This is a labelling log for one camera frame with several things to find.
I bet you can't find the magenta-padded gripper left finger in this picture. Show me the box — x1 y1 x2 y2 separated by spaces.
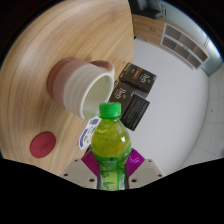
60 148 101 189

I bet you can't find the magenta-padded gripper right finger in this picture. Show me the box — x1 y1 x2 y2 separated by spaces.
126 148 166 189

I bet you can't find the green drink bottle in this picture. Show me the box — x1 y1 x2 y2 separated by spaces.
90 101 132 192

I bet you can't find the flat round red coaster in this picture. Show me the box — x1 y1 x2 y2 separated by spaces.
29 131 57 159

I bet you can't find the black ribbed box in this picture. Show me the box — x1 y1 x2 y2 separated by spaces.
119 91 151 132

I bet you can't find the small dark brown box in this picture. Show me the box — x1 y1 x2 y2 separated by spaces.
118 62 158 94

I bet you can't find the wooden shelf cabinet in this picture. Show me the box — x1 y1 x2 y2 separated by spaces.
131 13 212 72

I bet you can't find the black sofa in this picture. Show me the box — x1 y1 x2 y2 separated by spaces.
128 0 168 21

